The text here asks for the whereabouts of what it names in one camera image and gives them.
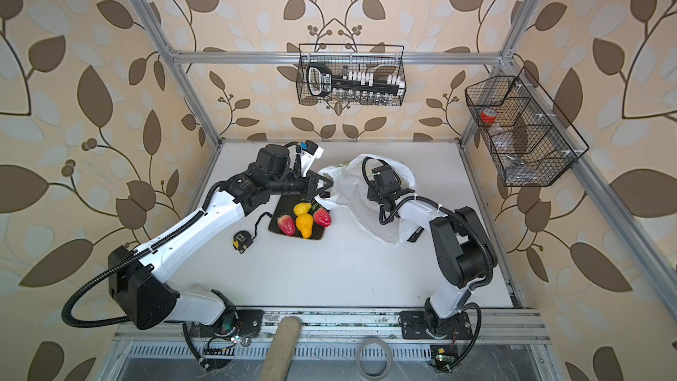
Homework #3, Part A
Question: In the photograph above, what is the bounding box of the black square plate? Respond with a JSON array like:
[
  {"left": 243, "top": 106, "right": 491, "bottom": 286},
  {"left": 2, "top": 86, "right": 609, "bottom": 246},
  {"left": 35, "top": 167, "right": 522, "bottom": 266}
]
[{"left": 267, "top": 196, "right": 333, "bottom": 240}]

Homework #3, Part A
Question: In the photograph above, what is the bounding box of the black adjustable wrench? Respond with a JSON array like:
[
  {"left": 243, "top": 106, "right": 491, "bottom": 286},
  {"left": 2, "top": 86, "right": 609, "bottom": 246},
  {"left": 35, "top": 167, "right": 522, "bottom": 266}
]
[{"left": 407, "top": 227, "right": 424, "bottom": 243}]

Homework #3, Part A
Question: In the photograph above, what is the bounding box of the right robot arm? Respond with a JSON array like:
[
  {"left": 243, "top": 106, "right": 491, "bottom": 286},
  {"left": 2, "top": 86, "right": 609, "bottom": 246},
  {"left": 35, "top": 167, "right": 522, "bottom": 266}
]
[{"left": 361, "top": 156, "right": 496, "bottom": 373}]

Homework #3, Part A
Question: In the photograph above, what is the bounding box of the red fake strawberry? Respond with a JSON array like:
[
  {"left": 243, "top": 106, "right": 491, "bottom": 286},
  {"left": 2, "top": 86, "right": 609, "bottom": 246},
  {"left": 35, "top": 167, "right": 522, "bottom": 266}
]
[
  {"left": 277, "top": 214, "right": 296, "bottom": 236},
  {"left": 313, "top": 207, "right": 333, "bottom": 228}
]

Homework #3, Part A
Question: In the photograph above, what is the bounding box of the yellow fake lemon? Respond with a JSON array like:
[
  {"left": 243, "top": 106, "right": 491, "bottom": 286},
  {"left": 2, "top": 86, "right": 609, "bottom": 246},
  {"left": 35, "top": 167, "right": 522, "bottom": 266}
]
[{"left": 294, "top": 202, "right": 312, "bottom": 216}]

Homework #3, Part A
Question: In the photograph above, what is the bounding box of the tape roll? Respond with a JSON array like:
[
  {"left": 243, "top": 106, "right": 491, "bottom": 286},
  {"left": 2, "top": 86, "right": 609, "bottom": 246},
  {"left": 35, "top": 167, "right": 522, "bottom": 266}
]
[{"left": 355, "top": 337, "right": 394, "bottom": 381}]

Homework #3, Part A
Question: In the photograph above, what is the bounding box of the rear wire basket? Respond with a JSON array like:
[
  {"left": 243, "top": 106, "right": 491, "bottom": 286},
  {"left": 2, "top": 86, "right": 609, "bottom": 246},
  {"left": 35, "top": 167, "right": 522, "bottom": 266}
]
[{"left": 295, "top": 42, "right": 407, "bottom": 107}]

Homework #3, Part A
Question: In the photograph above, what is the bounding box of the black socket tool set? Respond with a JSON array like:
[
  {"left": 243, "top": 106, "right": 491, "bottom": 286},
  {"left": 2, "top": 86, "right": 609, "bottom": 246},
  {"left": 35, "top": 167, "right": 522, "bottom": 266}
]
[{"left": 304, "top": 63, "right": 407, "bottom": 100}]

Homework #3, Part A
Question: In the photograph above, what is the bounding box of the yellow black tape measure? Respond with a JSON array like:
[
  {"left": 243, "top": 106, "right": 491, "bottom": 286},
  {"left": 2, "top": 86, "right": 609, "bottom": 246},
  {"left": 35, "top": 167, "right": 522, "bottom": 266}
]
[{"left": 232, "top": 212, "right": 273, "bottom": 254}]

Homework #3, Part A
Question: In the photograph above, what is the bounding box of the side wire basket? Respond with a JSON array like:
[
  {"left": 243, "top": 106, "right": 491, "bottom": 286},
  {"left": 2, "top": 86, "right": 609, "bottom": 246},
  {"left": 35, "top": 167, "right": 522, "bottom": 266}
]
[{"left": 465, "top": 68, "right": 589, "bottom": 187}]

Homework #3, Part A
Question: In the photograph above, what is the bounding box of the white plastic bag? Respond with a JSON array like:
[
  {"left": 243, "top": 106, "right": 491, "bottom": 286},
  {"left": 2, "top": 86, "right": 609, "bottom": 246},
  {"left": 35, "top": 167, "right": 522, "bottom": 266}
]
[{"left": 318, "top": 153, "right": 416, "bottom": 247}]

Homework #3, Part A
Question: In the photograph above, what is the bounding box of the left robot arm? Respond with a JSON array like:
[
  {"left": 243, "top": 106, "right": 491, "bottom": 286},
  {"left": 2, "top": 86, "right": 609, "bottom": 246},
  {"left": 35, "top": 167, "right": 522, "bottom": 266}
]
[{"left": 61, "top": 140, "right": 333, "bottom": 341}]

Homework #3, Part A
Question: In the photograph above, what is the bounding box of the red item in basket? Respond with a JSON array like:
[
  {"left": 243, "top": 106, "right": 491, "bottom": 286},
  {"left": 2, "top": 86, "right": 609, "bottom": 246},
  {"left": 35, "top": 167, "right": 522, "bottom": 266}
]
[{"left": 480, "top": 108, "right": 498, "bottom": 127}]

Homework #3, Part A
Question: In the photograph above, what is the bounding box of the cardboard tube roll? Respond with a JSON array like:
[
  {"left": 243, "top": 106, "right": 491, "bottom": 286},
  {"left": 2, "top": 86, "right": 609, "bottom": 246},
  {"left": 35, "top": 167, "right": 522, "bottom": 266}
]
[{"left": 259, "top": 317, "right": 303, "bottom": 381}]

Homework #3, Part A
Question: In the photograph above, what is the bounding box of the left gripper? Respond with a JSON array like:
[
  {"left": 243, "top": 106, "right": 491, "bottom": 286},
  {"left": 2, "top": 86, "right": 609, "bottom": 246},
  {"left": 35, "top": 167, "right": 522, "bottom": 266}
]
[{"left": 265, "top": 166, "right": 334, "bottom": 199}]

